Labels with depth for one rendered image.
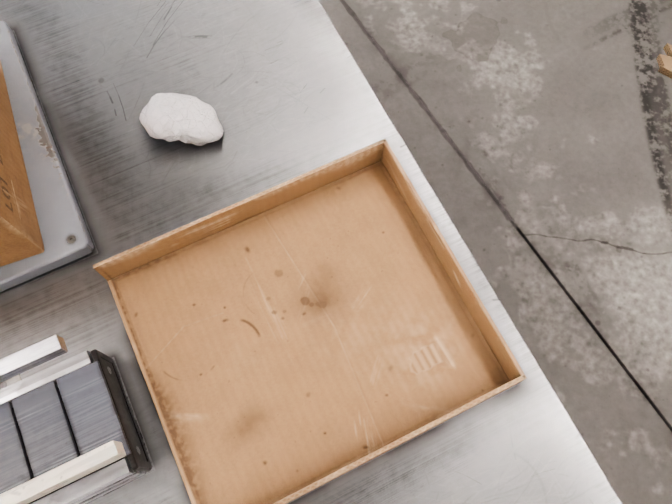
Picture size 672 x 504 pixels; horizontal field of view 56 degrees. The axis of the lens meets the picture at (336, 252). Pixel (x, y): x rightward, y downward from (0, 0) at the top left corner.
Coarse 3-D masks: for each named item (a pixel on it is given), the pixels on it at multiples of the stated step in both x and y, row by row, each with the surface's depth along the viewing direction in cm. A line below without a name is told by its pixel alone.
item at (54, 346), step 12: (24, 348) 45; (36, 348) 45; (48, 348) 45; (60, 348) 45; (0, 360) 45; (12, 360) 45; (24, 360) 45; (36, 360) 45; (48, 360) 46; (0, 372) 45; (12, 372) 45
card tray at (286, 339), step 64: (320, 192) 64; (384, 192) 64; (128, 256) 58; (192, 256) 61; (256, 256) 61; (320, 256) 61; (384, 256) 61; (448, 256) 58; (128, 320) 59; (192, 320) 59; (256, 320) 59; (320, 320) 59; (384, 320) 59; (448, 320) 59; (192, 384) 57; (256, 384) 57; (320, 384) 57; (384, 384) 57; (448, 384) 57; (512, 384) 53; (192, 448) 55; (256, 448) 55; (320, 448) 55; (384, 448) 51
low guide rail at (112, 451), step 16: (96, 448) 47; (112, 448) 47; (64, 464) 47; (80, 464) 47; (96, 464) 47; (32, 480) 46; (48, 480) 46; (64, 480) 46; (0, 496) 46; (16, 496) 46; (32, 496) 46
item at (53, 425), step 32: (64, 384) 52; (96, 384) 52; (0, 416) 51; (32, 416) 51; (64, 416) 51; (96, 416) 51; (0, 448) 51; (32, 448) 51; (64, 448) 51; (128, 448) 51; (0, 480) 50
